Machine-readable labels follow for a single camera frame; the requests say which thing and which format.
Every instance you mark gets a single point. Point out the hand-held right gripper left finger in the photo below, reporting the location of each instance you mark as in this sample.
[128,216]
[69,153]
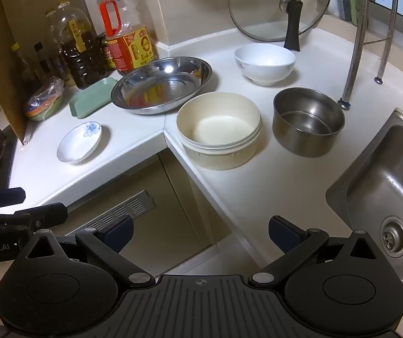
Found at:
[118,233]

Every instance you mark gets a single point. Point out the wide stainless steel basin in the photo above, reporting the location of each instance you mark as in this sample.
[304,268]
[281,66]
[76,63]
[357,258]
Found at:
[166,89]

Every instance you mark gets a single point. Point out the steel faucet pipe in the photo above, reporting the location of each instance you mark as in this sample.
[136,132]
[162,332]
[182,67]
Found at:
[358,42]

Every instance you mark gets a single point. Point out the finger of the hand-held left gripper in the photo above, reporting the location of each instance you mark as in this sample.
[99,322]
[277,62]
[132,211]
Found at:
[2,197]
[43,213]

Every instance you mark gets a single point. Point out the small brown sauce jar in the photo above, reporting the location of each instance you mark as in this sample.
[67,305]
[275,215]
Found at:
[105,51]

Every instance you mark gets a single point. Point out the small dark-capped sauce bottle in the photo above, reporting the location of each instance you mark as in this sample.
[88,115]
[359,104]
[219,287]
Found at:
[42,61]

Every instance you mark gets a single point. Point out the plastic-wrapped green bowl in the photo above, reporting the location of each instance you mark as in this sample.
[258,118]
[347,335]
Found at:
[43,104]

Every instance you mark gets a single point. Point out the green rectangular plate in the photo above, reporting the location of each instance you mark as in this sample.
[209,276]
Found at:
[88,104]

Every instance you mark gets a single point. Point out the dark oil bottle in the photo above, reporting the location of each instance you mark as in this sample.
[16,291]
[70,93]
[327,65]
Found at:
[81,65]

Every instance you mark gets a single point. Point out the deep stainless steel bowl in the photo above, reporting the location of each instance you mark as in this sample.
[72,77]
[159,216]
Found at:
[307,142]

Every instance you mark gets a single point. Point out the stainless steel sink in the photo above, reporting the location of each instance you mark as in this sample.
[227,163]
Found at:
[391,169]

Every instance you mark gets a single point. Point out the cream plastic bowl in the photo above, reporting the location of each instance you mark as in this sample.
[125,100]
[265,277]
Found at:
[219,156]

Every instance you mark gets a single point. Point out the thin steel rack leg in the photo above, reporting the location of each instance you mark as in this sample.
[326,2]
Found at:
[388,35]

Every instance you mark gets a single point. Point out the small yellow-capped sauce bottle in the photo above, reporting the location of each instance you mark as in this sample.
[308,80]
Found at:
[20,63]

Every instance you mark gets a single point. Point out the small white floral dish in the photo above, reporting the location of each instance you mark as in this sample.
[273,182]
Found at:
[78,144]

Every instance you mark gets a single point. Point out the white ceramic bowl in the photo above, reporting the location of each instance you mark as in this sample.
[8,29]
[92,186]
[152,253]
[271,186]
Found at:
[265,72]

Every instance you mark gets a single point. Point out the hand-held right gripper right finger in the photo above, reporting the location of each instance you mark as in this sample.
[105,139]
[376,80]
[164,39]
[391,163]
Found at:
[285,231]

